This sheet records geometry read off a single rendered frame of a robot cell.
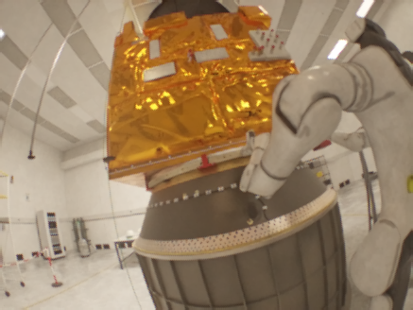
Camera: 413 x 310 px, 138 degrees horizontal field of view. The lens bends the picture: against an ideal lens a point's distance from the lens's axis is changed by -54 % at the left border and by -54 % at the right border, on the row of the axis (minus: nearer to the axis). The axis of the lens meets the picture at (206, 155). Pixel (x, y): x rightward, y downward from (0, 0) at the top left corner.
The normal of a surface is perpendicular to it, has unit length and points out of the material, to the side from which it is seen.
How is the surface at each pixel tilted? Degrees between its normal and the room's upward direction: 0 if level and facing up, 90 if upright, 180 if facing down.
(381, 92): 97
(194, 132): 88
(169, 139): 89
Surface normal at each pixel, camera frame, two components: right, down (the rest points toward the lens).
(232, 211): -0.22, -0.65
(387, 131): -0.90, 0.37
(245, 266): -0.12, -0.24
